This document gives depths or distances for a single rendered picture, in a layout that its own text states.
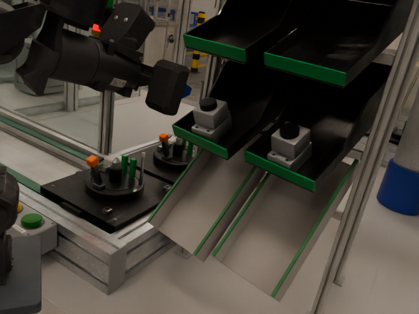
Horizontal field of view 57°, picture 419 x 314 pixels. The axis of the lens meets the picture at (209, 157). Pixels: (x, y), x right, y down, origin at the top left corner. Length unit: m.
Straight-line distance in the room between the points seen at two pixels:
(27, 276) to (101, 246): 0.24
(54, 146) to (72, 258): 0.49
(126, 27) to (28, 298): 0.35
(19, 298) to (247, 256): 0.38
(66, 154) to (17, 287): 0.71
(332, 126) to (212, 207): 0.27
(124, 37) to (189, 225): 0.41
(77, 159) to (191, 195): 0.50
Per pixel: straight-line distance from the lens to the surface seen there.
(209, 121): 0.65
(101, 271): 0.82
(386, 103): 0.68
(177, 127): 0.70
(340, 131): 0.71
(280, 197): 0.75
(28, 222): 0.85
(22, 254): 0.62
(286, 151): 0.60
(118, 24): 0.51
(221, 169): 0.80
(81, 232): 0.83
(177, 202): 0.80
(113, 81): 0.49
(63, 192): 0.96
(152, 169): 1.09
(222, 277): 0.91
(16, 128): 1.41
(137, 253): 0.85
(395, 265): 1.16
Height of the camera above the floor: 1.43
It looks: 22 degrees down
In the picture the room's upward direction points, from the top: 9 degrees clockwise
